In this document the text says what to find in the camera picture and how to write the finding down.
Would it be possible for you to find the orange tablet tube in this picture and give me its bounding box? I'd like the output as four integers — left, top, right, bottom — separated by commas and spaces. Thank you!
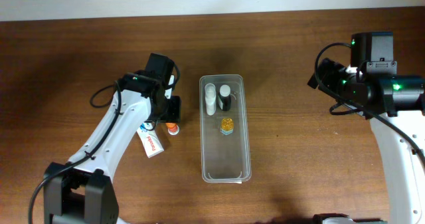
166, 122, 180, 136

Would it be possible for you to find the white pump bottle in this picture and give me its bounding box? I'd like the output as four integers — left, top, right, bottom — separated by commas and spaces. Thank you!
205, 83, 216, 116

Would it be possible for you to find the dark bottle white cap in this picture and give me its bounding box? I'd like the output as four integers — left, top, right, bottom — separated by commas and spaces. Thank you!
218, 84, 231, 112

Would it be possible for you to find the gold lid small jar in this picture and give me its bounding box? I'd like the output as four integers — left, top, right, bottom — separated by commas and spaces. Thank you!
220, 118, 234, 135

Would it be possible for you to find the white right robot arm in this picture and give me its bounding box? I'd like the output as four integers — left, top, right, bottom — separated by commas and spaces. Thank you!
307, 31, 424, 223

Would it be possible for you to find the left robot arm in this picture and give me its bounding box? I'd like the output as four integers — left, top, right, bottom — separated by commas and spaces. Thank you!
28, 53, 181, 224

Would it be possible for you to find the clear plastic container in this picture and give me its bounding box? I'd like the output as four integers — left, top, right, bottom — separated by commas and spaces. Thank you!
199, 74, 251, 183

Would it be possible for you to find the white Panadol box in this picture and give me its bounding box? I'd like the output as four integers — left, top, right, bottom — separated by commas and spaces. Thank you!
137, 124, 164, 158

